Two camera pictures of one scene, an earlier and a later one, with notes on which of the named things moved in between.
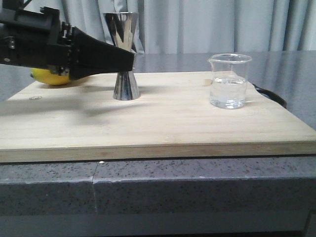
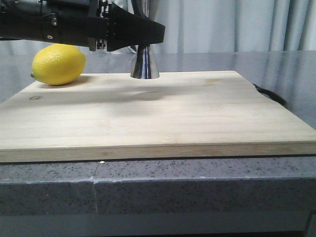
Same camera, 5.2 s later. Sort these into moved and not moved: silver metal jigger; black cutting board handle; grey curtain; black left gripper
Moved: silver metal jigger; black left gripper
Not moved: black cutting board handle; grey curtain
